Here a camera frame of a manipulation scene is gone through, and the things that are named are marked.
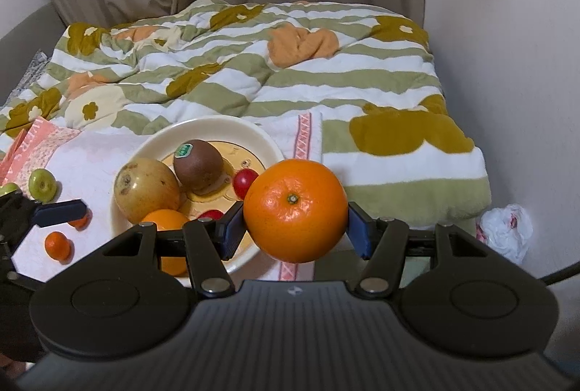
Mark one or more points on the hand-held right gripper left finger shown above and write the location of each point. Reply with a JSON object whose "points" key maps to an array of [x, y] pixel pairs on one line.
{"points": [[229, 228]]}

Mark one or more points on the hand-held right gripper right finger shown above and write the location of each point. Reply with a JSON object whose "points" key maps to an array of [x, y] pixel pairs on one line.
{"points": [[359, 228]]}

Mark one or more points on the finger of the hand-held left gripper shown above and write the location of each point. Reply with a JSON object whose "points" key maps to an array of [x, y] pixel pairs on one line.
{"points": [[63, 210], [20, 277]]}

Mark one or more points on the red cherry tomato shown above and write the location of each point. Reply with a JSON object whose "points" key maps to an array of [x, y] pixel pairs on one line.
{"points": [[210, 215], [243, 183]]}

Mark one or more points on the small tangerine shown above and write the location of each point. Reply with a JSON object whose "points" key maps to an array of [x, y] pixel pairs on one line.
{"points": [[80, 222], [58, 245]]}

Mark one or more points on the large orange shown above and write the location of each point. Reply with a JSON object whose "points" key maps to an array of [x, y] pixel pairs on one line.
{"points": [[165, 221], [294, 209]]}

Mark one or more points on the brown kiwi with green sticker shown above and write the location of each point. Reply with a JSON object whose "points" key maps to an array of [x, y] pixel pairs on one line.
{"points": [[199, 166]]}

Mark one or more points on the yellow pear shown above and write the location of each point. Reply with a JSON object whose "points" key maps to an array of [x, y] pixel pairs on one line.
{"points": [[145, 187]]}

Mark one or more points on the cream plate with bear print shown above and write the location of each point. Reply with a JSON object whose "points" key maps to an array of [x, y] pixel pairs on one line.
{"points": [[267, 146]]}

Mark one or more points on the green apple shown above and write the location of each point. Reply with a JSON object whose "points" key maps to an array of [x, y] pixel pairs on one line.
{"points": [[43, 184], [8, 190]]}

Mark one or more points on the pink floral tablecloth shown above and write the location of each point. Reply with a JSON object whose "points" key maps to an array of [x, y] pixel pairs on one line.
{"points": [[90, 159]]}

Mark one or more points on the green striped floral blanket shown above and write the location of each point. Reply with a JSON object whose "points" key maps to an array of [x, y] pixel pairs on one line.
{"points": [[340, 101]]}

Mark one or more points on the white plastic bag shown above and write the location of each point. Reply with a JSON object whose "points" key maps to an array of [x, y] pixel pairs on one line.
{"points": [[505, 232]]}

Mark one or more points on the grey patterned sheet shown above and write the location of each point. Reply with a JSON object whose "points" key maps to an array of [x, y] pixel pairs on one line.
{"points": [[34, 67]]}

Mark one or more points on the grey upholstered headboard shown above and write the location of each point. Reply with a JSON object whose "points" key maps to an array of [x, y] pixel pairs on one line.
{"points": [[27, 28]]}

